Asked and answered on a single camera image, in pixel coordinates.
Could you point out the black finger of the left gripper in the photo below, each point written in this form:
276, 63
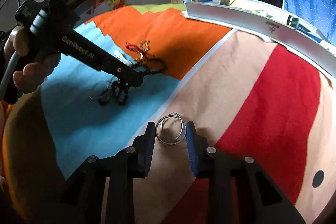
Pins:
104, 61

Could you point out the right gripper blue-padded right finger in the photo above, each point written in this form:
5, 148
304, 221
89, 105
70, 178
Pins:
209, 162

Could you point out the cartoon wall stickers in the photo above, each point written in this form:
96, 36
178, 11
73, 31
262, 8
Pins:
116, 4

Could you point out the white cartoon jewelry box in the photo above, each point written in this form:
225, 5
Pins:
273, 25

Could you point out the person's left hand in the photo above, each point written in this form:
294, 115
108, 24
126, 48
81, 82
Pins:
33, 74

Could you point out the colourful patchwork bedsheet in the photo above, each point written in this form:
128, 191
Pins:
248, 97

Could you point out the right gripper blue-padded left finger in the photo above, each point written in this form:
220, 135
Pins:
129, 163

